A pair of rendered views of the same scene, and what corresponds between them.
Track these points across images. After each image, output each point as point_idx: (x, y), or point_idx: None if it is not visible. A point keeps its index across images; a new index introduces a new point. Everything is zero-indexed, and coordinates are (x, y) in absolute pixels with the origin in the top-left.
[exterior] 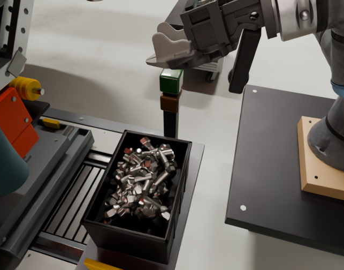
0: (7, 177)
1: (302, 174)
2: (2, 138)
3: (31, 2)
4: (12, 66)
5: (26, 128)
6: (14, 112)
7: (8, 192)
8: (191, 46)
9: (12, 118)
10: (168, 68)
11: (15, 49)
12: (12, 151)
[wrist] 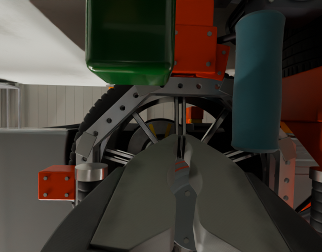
0: (278, 37)
1: None
2: (256, 76)
3: (97, 124)
4: (153, 88)
5: (180, 23)
6: (182, 50)
7: (284, 18)
8: (160, 247)
9: (187, 47)
10: (236, 164)
11: (140, 98)
12: (255, 54)
